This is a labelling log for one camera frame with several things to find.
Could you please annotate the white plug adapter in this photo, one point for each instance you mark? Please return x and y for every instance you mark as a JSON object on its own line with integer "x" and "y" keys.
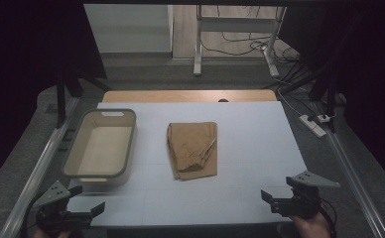
{"x": 324, "y": 118}

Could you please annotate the wooden table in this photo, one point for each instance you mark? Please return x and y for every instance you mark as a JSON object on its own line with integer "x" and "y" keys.
{"x": 180, "y": 96}

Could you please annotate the brown pants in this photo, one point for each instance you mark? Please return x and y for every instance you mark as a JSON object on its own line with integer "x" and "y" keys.
{"x": 193, "y": 148}

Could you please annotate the aluminium rail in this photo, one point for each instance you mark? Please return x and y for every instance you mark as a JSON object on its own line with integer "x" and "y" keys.
{"x": 38, "y": 172}
{"x": 352, "y": 172}

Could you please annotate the beige plastic basket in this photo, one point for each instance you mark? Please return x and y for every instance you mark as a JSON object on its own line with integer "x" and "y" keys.
{"x": 98, "y": 148}

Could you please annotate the white power strip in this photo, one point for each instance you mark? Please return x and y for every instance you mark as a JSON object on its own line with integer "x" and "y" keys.
{"x": 312, "y": 125}

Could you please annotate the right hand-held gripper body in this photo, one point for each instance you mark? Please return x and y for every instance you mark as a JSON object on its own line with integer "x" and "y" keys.
{"x": 301, "y": 203}

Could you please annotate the black curtain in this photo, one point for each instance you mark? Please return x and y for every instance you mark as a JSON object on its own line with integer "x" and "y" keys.
{"x": 22, "y": 66}
{"x": 372, "y": 66}

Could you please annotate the white cabinet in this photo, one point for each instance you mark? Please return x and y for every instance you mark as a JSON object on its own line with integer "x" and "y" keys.
{"x": 127, "y": 29}

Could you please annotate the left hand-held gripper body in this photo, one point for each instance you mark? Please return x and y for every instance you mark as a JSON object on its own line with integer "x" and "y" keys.
{"x": 53, "y": 195}

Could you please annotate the person's left hand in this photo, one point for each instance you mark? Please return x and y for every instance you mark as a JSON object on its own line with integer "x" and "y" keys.
{"x": 61, "y": 235}

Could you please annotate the white board mat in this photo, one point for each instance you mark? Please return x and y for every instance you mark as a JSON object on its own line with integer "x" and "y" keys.
{"x": 246, "y": 148}

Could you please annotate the white desk frame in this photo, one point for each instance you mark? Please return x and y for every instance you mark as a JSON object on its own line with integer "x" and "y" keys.
{"x": 198, "y": 49}

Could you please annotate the person's right hand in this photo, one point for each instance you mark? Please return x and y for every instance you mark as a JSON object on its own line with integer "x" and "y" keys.
{"x": 309, "y": 228}

